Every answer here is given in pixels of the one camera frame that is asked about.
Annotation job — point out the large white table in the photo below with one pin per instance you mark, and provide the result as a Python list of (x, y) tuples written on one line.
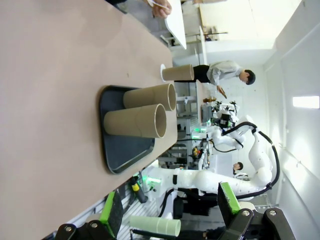
[(176, 22)]

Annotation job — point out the white box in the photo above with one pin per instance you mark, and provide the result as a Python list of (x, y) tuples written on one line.
[(222, 163)]

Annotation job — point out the brown paper cup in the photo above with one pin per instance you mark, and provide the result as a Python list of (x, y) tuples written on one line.
[(145, 96), (177, 73), (130, 121)]

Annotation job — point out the person's right hand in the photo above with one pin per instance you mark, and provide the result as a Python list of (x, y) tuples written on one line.
[(161, 12)]

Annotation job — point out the black and yellow tool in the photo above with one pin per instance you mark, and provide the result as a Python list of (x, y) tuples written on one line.
[(136, 187)]

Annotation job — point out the white scalloped paper coaster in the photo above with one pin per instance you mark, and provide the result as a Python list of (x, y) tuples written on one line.
[(157, 4), (160, 73)]

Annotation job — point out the person's black trousers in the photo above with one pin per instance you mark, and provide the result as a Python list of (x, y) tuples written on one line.
[(115, 1)]

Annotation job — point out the bystander in grey jacket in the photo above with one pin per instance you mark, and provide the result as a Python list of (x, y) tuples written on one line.
[(225, 68)]

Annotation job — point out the black plastic tray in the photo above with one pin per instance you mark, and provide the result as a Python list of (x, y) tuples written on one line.
[(125, 152)]

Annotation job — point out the metal equipment rack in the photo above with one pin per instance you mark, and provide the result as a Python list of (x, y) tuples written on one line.
[(195, 151)]

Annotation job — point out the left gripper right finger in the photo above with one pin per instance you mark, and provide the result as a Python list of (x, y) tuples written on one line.
[(226, 202)]

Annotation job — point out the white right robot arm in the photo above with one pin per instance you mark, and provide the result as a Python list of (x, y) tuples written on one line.
[(212, 180)]

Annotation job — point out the pale green paper cups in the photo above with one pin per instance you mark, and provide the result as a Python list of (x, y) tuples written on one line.
[(155, 223)]

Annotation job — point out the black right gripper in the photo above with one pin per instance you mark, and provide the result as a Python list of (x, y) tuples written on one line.
[(226, 121)]

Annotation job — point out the seated bystander with black hair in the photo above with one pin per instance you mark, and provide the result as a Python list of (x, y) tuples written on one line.
[(238, 167)]

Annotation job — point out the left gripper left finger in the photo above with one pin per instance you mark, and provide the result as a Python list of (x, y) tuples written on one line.
[(112, 215)]

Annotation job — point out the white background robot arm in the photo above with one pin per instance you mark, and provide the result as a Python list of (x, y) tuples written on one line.
[(228, 106)]

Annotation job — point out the ceiling light panel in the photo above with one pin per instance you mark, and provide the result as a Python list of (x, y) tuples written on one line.
[(306, 101)]

